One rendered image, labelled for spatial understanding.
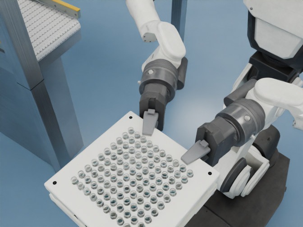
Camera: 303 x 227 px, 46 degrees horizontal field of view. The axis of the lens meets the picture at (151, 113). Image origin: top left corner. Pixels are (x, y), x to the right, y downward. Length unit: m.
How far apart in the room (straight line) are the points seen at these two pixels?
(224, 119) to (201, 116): 1.39
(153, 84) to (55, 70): 0.82
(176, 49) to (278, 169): 1.10
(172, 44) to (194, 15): 2.01
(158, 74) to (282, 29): 0.35
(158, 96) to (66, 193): 0.27
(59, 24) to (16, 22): 0.34
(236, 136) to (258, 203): 0.99
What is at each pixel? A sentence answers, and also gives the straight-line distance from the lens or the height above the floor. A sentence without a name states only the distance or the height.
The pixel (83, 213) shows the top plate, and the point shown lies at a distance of 0.68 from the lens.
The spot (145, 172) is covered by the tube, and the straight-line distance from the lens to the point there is 0.70.
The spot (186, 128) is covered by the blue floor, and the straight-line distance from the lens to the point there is 2.10.
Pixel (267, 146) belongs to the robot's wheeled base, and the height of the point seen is 0.34.
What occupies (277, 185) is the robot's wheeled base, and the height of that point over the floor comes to 0.17.
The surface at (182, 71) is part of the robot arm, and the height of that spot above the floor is 1.04.
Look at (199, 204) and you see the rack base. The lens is 0.73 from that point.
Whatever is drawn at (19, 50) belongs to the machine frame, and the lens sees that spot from 1.10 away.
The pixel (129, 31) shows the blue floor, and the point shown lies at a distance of 2.74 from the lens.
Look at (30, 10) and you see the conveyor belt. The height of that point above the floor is 0.89.
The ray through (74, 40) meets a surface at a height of 0.79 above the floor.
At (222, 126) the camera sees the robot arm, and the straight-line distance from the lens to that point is 0.74.
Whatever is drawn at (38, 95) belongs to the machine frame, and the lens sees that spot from 1.23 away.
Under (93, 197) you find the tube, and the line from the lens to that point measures 0.70.
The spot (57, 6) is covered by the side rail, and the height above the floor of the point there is 0.91.
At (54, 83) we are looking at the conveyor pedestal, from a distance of 1.60.
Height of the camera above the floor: 1.68
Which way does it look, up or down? 51 degrees down
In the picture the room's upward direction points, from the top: straight up
